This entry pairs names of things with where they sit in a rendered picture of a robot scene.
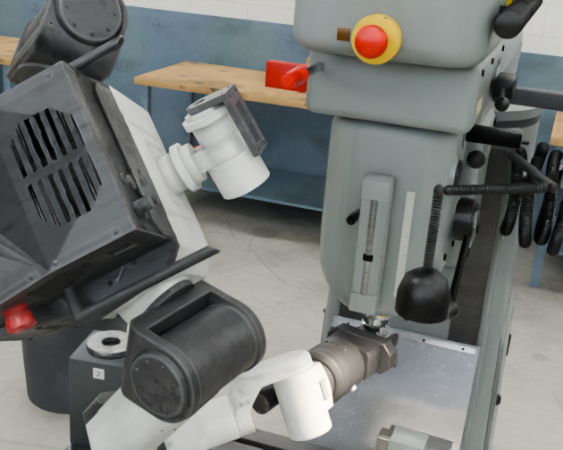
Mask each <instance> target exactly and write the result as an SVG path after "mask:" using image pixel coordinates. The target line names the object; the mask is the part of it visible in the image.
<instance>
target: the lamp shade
mask: <svg viewBox="0 0 563 450"><path fill-rule="evenodd" d="M450 301H451V294H450V285H449V281H448V279H447V278H446V277H445V276H444V275H443V274H441V273H440V272H439V271H437V270H436V269H434V268H432V271H425V270H423V267H417V268H414V269H413V270H411V271H407V272H406V273H405V275H404V277H403V279H402V281H401V282H400V283H399V286H398V288H397V295H396V302H395V312H396V313H397V314H398V315H399V316H401V317H402V318H404V319H406V320H409V321H413V322H417V323H424V324H434V323H440V322H443V321H445V320H447V319H448V317H449V311H450Z"/></svg>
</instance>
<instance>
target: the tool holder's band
mask: <svg viewBox="0 0 563 450"><path fill-rule="evenodd" d="M361 325H362V327H363V328H364V329H367V330H369V331H372V332H384V331H386V330H388V329H389V327H390V322H389V321H388V320H385V321H382V322H381V323H373V322H370V321H369V319H368V318H366V317H363V318H362V321H361Z"/></svg>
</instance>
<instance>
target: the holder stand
mask: <svg viewBox="0 0 563 450"><path fill-rule="evenodd" d="M128 335H129V334H128V333H126V332H122V331H117V330H108V331H100V330H93V331H92V332H91V333H90V334H89V335H88V337H87V338H86V339H85V340H84V341H83V342H82V343H81V345H80V346H79V347H78V348H77V349H76V350H75V352H74V353H73V354H72V355H71V356H70V357H69V398H70V442H71V444H75V445H81V446H90V443H89V439H88V433H87V430H86V425H85V421H84V418H83V412H84V411H85V410H86V408H87V407H88V406H89V405H90V404H91V403H92V402H93V401H94V400H95V399H96V398H97V396H98V395H99V394H100V393H104V392H110V391H117V390H118V389H119V388H120V387H121V384H122V374H123V367H124V361H125V355H126V348H127V342H128Z"/></svg>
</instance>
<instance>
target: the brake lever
mask: <svg viewBox="0 0 563 450"><path fill-rule="evenodd" d="M318 71H324V62H317V63H315V64H312V65H310V66H308V67H306V68H304V67H302V66H298V67H296V68H294V69H292V70H291V71H288V72H287V73H285V74H284V75H282V77H281V84H282V85H283V86H284V87H285V88H294V87H296V86H299V85H302V84H304V83H306V82H307V80H308V76H310V75H312V74H314V73H316V72H318Z"/></svg>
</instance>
